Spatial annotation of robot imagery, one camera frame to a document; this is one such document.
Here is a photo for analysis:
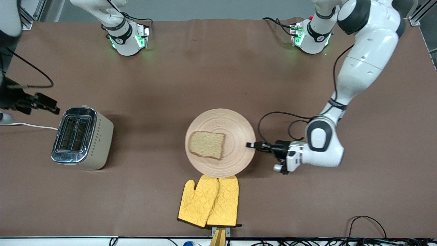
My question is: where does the white toaster power cord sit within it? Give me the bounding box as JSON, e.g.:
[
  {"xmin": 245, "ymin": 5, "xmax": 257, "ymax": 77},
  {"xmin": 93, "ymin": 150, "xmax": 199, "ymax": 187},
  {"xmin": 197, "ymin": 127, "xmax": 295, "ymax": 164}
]
[{"xmin": 0, "ymin": 122, "xmax": 58, "ymax": 131}]

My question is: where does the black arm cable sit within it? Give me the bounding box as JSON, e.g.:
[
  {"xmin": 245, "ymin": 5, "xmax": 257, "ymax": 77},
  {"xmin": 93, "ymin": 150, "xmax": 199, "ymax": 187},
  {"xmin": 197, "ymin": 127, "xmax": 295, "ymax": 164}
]
[
  {"xmin": 258, "ymin": 44, "xmax": 355, "ymax": 143},
  {"xmin": 5, "ymin": 48, "xmax": 54, "ymax": 89}
]

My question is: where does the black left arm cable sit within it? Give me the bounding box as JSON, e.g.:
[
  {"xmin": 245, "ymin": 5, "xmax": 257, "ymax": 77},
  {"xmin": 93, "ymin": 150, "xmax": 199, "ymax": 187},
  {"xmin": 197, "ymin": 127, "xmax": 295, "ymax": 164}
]
[{"xmin": 258, "ymin": 44, "xmax": 355, "ymax": 143}]

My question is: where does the aluminium frame profile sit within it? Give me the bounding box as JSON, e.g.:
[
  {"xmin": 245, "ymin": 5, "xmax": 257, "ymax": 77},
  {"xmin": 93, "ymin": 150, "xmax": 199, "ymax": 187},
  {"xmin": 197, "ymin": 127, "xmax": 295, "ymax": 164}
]
[
  {"xmin": 409, "ymin": 0, "xmax": 437, "ymax": 26},
  {"xmin": 19, "ymin": 0, "xmax": 46, "ymax": 30}
]

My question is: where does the yellow quilted oven mitt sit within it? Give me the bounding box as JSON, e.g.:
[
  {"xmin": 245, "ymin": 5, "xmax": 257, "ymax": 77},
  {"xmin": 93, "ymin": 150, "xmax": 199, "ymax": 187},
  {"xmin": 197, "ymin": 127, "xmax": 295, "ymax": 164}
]
[
  {"xmin": 206, "ymin": 175, "xmax": 243, "ymax": 228},
  {"xmin": 178, "ymin": 175, "xmax": 220, "ymax": 228}
]

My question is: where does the black cable bundle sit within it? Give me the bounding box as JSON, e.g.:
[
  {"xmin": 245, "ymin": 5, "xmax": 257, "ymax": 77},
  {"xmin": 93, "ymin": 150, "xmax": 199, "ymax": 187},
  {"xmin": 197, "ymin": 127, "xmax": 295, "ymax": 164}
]
[{"xmin": 253, "ymin": 237, "xmax": 437, "ymax": 246}]

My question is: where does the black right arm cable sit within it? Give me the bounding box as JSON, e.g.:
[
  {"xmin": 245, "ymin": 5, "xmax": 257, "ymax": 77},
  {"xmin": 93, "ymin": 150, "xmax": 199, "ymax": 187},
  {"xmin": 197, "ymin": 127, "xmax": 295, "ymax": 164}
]
[{"xmin": 5, "ymin": 48, "xmax": 54, "ymax": 89}]

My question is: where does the arm base connector plate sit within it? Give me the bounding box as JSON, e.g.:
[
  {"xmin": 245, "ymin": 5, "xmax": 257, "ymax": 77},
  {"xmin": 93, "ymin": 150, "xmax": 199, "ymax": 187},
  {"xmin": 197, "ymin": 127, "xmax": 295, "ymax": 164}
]
[
  {"xmin": 290, "ymin": 22, "xmax": 304, "ymax": 46},
  {"xmin": 135, "ymin": 22, "xmax": 151, "ymax": 49}
]

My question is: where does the round wooden plate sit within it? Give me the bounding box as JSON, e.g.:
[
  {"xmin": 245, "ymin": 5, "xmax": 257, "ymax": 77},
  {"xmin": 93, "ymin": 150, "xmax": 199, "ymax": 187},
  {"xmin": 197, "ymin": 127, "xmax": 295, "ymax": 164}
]
[{"xmin": 185, "ymin": 109, "xmax": 256, "ymax": 178}]

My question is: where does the brown table cover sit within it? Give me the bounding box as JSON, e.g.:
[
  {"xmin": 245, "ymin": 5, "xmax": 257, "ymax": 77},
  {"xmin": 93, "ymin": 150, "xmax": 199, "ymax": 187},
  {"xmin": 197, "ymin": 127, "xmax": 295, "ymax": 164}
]
[{"xmin": 0, "ymin": 18, "xmax": 437, "ymax": 238}]

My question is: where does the white table edge rail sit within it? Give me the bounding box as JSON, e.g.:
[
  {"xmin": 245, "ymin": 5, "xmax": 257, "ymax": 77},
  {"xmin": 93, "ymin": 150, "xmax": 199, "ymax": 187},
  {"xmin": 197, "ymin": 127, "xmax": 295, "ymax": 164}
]
[{"xmin": 0, "ymin": 237, "xmax": 437, "ymax": 246}]

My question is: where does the brown bread slice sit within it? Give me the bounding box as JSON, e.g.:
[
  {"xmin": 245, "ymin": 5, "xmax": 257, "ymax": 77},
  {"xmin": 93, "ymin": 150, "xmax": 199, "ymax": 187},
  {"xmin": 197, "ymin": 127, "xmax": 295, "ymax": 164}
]
[{"xmin": 189, "ymin": 131, "xmax": 226, "ymax": 160}]

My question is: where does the black base cable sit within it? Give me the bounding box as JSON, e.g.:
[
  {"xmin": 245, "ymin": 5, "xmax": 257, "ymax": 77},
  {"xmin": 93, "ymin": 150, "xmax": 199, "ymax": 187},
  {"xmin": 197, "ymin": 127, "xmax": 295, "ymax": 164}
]
[
  {"xmin": 262, "ymin": 17, "xmax": 294, "ymax": 36},
  {"xmin": 121, "ymin": 12, "xmax": 153, "ymax": 26}
]

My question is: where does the beige chrome two-slot toaster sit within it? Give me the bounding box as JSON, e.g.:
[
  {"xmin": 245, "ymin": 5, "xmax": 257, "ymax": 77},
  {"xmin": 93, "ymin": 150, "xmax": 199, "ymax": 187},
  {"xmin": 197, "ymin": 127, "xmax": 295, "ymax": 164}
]
[{"xmin": 51, "ymin": 105, "xmax": 114, "ymax": 170}]

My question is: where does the black looped cable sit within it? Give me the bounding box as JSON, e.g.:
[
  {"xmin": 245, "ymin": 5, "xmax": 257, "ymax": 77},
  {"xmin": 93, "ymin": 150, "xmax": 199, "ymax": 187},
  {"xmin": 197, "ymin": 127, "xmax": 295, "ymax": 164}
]
[{"xmin": 348, "ymin": 216, "xmax": 388, "ymax": 240}]

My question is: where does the small metal bracket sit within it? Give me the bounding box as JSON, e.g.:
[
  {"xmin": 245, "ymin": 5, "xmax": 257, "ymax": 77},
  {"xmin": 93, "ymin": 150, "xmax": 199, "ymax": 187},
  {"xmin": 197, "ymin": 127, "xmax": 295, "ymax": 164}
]
[{"xmin": 211, "ymin": 227, "xmax": 231, "ymax": 238}]

